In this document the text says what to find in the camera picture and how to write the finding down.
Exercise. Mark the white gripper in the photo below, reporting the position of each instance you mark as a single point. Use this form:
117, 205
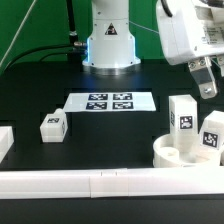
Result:
190, 29

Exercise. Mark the white round stool seat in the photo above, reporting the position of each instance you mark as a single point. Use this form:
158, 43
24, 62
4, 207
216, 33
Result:
167, 156

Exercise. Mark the white marker sheet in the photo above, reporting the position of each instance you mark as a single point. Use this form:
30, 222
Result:
109, 102

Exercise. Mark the white front barrier bar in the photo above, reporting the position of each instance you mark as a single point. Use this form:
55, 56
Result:
111, 183

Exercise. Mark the white left barrier block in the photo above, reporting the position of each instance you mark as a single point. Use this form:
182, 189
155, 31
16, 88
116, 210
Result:
6, 140

